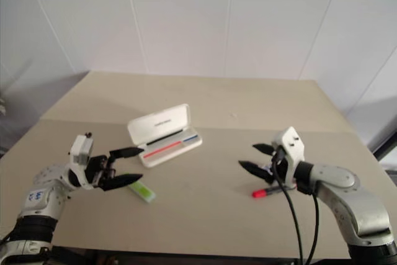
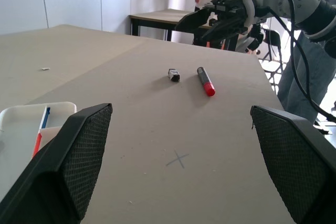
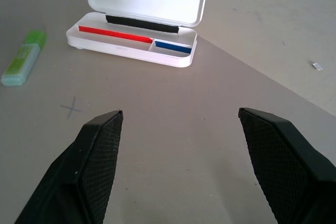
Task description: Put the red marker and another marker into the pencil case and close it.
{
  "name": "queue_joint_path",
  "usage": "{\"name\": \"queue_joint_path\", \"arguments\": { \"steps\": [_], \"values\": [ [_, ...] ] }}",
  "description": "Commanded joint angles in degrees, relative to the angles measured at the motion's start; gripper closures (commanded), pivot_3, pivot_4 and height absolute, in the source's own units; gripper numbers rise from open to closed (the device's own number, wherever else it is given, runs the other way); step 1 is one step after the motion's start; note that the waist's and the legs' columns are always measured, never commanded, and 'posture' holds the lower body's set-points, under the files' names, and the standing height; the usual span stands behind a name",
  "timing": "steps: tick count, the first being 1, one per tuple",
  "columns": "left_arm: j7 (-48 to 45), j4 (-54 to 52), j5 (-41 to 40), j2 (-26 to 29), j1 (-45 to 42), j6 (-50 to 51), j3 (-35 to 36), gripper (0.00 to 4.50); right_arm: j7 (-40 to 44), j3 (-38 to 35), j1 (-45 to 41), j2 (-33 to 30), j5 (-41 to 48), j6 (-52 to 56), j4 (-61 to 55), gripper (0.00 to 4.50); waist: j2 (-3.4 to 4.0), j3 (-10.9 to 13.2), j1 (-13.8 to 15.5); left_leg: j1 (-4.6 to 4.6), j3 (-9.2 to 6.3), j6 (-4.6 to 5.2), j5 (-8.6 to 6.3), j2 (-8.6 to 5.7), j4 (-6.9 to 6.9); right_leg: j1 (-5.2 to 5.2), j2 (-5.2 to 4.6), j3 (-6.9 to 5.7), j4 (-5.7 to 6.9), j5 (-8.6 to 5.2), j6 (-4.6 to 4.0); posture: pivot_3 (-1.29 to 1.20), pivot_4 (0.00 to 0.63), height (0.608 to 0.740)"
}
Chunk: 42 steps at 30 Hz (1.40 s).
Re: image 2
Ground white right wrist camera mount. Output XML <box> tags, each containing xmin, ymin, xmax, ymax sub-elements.
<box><xmin>212</xmin><ymin>0</ymin><xmax>257</xmax><ymax>28</ymax></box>

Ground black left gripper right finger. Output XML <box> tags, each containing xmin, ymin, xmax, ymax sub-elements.
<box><xmin>249</xmin><ymin>105</ymin><xmax>336</xmax><ymax>224</ymax></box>

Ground white plastic pencil case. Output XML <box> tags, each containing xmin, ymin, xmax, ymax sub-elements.
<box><xmin>0</xmin><ymin>102</ymin><xmax>77</xmax><ymax>204</ymax></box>

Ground wooden table with black frame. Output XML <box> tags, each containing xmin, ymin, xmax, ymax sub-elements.
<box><xmin>129</xmin><ymin>8</ymin><xmax>213</xmax><ymax>42</ymax></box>

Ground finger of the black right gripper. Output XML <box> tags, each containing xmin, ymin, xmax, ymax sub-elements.
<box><xmin>203</xmin><ymin>16</ymin><xmax>248</xmax><ymax>41</ymax></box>
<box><xmin>174</xmin><ymin>8</ymin><xmax>214</xmax><ymax>32</ymax></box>

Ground black and orange machine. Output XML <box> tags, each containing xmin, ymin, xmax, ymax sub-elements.
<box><xmin>193</xmin><ymin>23</ymin><xmax>265</xmax><ymax>54</ymax></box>

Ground black chair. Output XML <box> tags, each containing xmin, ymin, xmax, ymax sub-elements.
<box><xmin>259</xmin><ymin>28</ymin><xmax>286</xmax><ymax>74</ymax></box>

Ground black marker with red cap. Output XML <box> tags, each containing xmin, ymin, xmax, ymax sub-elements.
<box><xmin>196</xmin><ymin>67</ymin><xmax>216</xmax><ymax>97</ymax></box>

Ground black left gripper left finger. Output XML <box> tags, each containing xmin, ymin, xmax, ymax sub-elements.
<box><xmin>0</xmin><ymin>103</ymin><xmax>113</xmax><ymax>224</ymax></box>

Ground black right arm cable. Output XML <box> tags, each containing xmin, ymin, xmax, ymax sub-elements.
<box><xmin>258</xmin><ymin>0</ymin><xmax>336</xmax><ymax>124</ymax></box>

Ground person in grey clothes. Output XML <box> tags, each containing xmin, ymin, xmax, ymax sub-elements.
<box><xmin>277</xmin><ymin>0</ymin><xmax>336</xmax><ymax>125</ymax></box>

